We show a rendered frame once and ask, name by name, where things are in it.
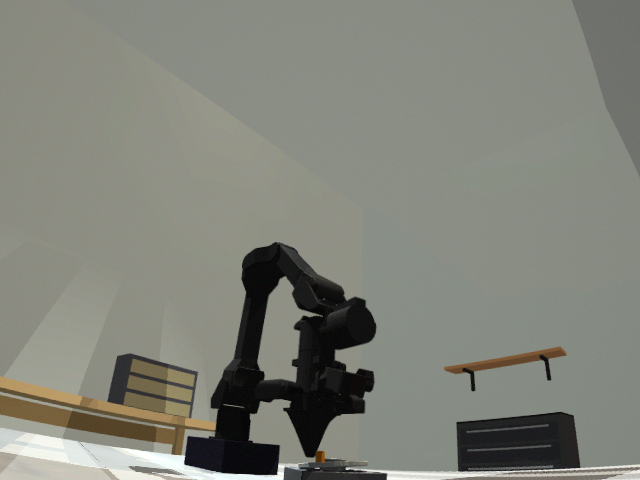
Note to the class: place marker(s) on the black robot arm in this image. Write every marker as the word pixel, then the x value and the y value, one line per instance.
pixel 345 323

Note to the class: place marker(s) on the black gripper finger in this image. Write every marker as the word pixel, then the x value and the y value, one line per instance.
pixel 322 425
pixel 304 420

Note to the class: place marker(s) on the orange round plate with holes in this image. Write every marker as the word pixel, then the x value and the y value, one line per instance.
pixel 320 462

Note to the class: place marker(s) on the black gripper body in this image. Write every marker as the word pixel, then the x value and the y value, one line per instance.
pixel 304 392

